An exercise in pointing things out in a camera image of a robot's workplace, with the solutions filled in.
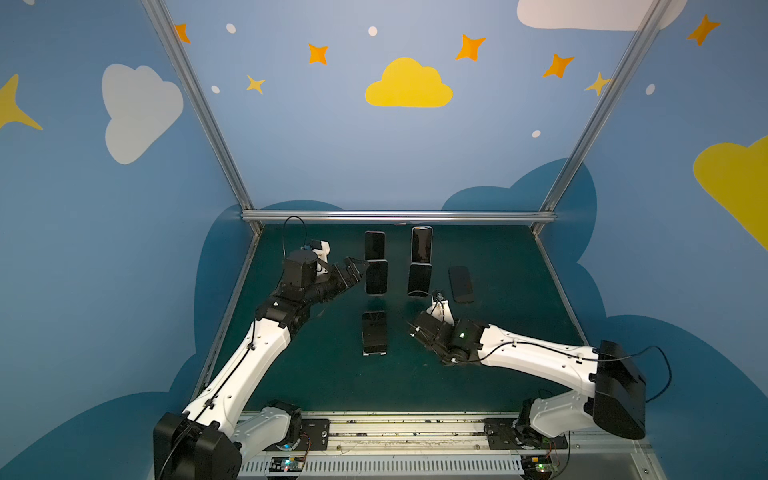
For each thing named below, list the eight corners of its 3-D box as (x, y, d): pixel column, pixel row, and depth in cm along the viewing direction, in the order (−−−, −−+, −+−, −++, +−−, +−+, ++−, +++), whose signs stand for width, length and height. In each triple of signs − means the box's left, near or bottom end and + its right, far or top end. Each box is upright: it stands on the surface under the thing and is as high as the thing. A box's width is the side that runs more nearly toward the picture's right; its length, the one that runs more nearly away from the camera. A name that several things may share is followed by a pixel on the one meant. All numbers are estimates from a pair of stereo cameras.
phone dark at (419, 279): (407, 307, 105) (411, 272, 89) (406, 296, 108) (410, 260, 92) (424, 308, 105) (432, 273, 89) (423, 296, 108) (431, 261, 92)
